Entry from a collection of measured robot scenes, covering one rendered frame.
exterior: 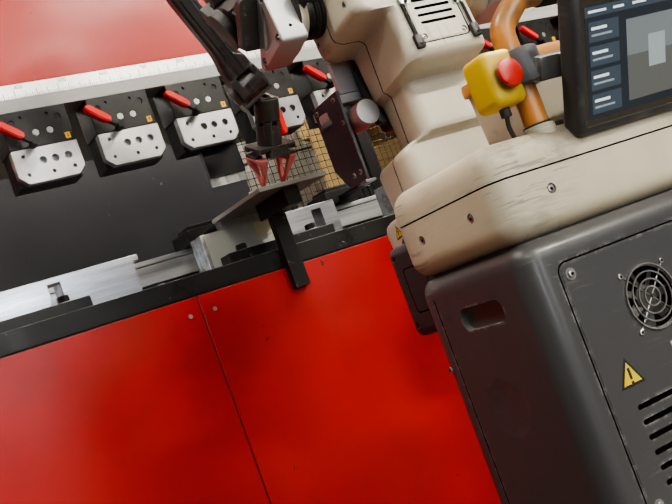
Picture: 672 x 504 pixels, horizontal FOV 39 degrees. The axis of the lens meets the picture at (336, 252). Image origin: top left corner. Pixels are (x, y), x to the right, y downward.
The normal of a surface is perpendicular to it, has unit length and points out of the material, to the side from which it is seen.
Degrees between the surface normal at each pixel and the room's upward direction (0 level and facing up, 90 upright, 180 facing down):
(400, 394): 90
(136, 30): 90
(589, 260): 90
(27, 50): 90
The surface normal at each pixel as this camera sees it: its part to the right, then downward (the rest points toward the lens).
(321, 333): 0.49, -0.24
